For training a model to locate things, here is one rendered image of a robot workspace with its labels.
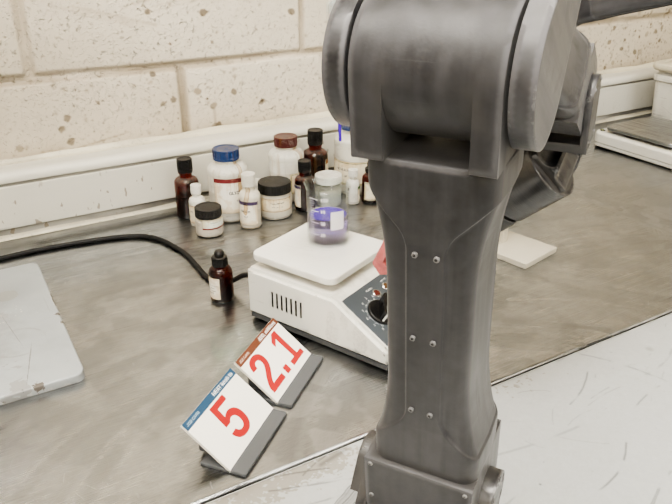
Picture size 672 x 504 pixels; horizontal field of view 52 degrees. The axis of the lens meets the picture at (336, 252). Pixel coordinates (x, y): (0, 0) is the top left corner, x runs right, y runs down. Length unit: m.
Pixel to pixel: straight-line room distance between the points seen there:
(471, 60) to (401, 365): 0.17
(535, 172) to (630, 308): 0.41
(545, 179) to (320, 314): 0.31
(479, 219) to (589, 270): 0.71
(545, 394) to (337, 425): 0.22
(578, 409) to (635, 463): 0.08
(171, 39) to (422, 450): 0.89
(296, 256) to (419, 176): 0.50
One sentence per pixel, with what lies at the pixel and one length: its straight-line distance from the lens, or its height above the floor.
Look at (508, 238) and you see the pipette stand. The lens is 1.06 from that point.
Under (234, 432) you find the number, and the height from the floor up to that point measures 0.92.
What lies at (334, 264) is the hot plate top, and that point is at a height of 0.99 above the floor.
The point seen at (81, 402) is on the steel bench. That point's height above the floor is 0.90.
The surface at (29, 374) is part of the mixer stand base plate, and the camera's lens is 0.80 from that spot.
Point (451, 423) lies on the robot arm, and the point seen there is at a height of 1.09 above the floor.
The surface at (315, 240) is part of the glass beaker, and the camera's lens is 0.81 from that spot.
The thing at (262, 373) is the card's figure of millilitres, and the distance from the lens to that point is 0.71.
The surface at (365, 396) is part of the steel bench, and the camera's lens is 0.72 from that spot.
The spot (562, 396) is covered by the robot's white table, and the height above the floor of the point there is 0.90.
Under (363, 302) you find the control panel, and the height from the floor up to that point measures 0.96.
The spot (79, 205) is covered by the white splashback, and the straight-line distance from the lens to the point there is 1.14.
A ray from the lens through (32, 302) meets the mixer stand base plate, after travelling 0.93.
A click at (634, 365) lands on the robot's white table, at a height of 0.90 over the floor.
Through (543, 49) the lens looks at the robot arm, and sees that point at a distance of 0.27.
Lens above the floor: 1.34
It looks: 26 degrees down
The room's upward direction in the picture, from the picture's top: straight up
